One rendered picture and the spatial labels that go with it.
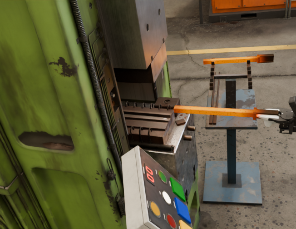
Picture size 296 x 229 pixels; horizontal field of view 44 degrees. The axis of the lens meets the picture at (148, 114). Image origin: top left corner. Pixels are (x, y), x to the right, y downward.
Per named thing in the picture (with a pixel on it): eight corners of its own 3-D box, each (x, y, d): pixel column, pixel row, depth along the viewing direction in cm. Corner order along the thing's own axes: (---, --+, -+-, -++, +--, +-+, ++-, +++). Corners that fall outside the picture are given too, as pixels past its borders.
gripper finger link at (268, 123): (255, 127, 158) (278, 129, 155) (256, 116, 154) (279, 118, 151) (256, 123, 160) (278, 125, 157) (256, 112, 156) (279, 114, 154)
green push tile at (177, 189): (182, 186, 141) (171, 176, 137) (186, 201, 135) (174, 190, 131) (178, 188, 142) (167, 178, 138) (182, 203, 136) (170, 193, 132)
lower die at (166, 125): (175, 121, 185) (173, 107, 180) (164, 147, 171) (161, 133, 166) (101, 115, 200) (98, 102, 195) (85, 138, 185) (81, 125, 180)
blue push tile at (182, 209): (187, 206, 133) (175, 196, 129) (191, 223, 127) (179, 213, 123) (183, 208, 134) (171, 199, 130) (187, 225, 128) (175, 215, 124)
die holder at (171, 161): (198, 165, 220) (193, 106, 194) (183, 216, 192) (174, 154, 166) (114, 154, 239) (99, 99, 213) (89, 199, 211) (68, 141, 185)
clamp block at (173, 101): (181, 107, 194) (180, 97, 190) (177, 117, 188) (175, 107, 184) (160, 106, 198) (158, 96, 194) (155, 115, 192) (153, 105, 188)
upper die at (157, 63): (167, 60, 165) (165, 41, 159) (154, 83, 150) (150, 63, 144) (86, 57, 179) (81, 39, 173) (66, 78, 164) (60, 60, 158)
